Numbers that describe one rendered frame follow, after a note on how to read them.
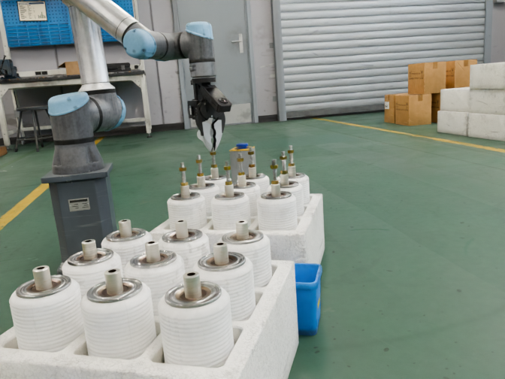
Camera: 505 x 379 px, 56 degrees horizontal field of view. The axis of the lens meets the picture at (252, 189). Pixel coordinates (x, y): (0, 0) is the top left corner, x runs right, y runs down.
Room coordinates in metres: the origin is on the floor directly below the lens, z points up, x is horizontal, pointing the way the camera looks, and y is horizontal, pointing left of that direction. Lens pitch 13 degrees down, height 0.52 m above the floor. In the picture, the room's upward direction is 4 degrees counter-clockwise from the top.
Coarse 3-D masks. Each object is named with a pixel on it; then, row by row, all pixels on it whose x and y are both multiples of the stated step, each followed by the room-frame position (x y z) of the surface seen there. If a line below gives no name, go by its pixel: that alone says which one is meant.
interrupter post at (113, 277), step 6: (108, 270) 0.62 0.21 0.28; (114, 270) 0.62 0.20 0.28; (108, 276) 0.61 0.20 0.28; (114, 276) 0.61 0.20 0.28; (120, 276) 0.62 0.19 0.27; (108, 282) 0.61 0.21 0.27; (114, 282) 0.61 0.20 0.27; (120, 282) 0.61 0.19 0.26; (108, 288) 0.61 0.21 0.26; (114, 288) 0.61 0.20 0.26; (120, 288) 0.61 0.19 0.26
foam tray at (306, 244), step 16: (304, 208) 1.26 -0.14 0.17; (320, 208) 1.33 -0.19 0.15; (208, 224) 1.15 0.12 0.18; (256, 224) 1.12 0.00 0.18; (304, 224) 1.09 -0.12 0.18; (320, 224) 1.31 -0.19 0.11; (208, 240) 1.08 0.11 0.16; (272, 240) 1.04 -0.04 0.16; (288, 240) 1.03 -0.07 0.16; (304, 240) 1.02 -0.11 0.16; (320, 240) 1.30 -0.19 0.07; (272, 256) 1.04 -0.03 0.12; (288, 256) 1.03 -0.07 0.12; (304, 256) 1.02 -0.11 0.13; (320, 256) 1.28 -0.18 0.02
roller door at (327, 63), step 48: (288, 0) 6.52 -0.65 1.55; (336, 0) 6.64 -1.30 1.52; (384, 0) 6.77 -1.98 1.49; (432, 0) 6.89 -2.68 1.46; (480, 0) 7.02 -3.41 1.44; (288, 48) 6.51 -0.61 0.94; (336, 48) 6.65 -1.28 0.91; (384, 48) 6.76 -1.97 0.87; (432, 48) 6.89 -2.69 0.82; (480, 48) 7.03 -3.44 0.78; (288, 96) 6.51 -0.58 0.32; (336, 96) 6.63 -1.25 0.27; (384, 96) 6.77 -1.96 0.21
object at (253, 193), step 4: (256, 184) 1.26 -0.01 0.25; (248, 188) 1.22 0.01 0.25; (252, 188) 1.23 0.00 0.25; (256, 188) 1.23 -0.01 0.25; (244, 192) 1.21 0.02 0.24; (248, 192) 1.21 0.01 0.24; (252, 192) 1.22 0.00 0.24; (256, 192) 1.23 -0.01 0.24; (248, 196) 1.21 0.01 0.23; (252, 196) 1.22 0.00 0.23; (256, 196) 1.23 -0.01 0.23; (252, 200) 1.22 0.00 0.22; (256, 200) 1.23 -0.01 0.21; (252, 204) 1.22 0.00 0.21; (256, 204) 1.23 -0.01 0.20; (252, 208) 1.22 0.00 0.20; (256, 208) 1.23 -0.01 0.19; (252, 212) 1.22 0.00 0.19; (256, 212) 1.22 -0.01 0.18; (252, 216) 1.22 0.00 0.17
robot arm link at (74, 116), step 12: (60, 96) 1.42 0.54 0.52; (72, 96) 1.40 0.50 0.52; (84, 96) 1.43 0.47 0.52; (60, 108) 1.38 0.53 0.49; (72, 108) 1.39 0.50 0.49; (84, 108) 1.42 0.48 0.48; (96, 108) 1.47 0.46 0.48; (60, 120) 1.38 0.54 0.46; (72, 120) 1.39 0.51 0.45; (84, 120) 1.41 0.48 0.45; (96, 120) 1.46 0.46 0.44; (60, 132) 1.39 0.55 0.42; (72, 132) 1.39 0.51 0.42; (84, 132) 1.41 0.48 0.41
